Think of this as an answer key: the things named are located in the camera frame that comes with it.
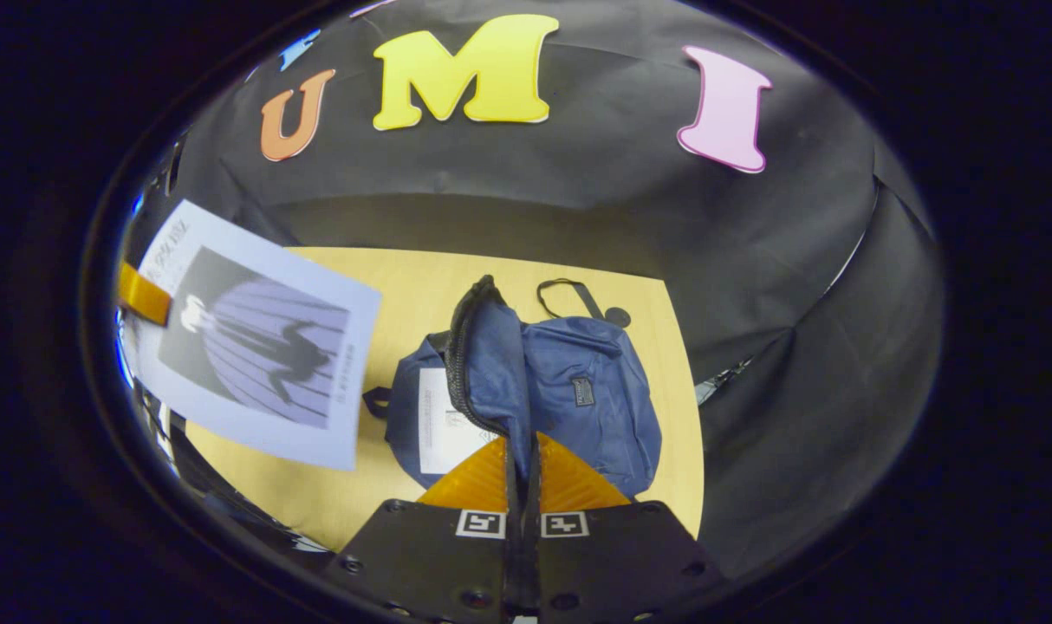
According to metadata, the blue schoolbag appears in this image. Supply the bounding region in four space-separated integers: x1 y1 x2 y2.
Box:
363 275 663 501

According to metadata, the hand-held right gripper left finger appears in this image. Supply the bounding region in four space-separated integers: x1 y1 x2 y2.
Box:
322 433 528 624

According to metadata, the plain white book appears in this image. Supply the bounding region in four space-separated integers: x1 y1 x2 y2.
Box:
418 367 497 476

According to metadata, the illustrated cover book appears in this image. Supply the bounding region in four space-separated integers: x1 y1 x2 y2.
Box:
132 199 382 473

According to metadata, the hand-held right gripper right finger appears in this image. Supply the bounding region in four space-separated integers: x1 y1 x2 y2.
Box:
527 431 709 624

